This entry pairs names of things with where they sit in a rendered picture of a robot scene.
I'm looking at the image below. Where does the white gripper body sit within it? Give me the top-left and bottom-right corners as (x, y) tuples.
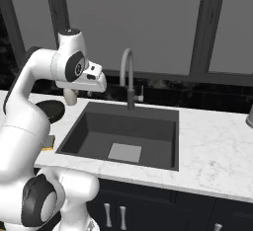
(54, 72), (109, 94)

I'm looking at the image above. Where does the dark grey sink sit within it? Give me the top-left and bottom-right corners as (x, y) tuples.
(54, 101), (180, 172)

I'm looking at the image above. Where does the yellow and grey sponge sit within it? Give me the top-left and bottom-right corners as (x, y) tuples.
(41, 134), (56, 152)

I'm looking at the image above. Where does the grey arched tap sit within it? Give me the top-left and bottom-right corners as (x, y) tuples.
(119, 47), (145, 112)

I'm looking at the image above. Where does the dark framed window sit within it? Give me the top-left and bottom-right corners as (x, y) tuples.
(0, 0), (253, 88)

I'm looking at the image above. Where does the dark drawer front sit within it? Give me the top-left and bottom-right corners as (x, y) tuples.
(98, 179), (176, 205)
(214, 196), (253, 222)

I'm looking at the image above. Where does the dark cupboard door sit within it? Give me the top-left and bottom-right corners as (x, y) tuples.
(86, 197), (117, 231)
(115, 200), (187, 231)
(207, 215), (253, 231)

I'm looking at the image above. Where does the grey metal pot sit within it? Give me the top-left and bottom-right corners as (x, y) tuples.
(245, 104), (253, 129)

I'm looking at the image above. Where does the black pan with beige handle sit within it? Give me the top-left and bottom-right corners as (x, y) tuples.
(35, 88), (79, 125)

